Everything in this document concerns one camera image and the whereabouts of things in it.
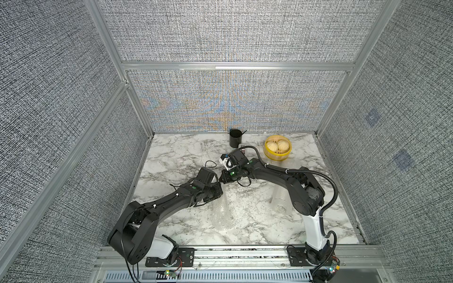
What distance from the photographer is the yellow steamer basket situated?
3.47ft

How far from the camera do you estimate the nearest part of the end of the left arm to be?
0.64 m

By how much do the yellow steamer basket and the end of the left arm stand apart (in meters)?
0.44
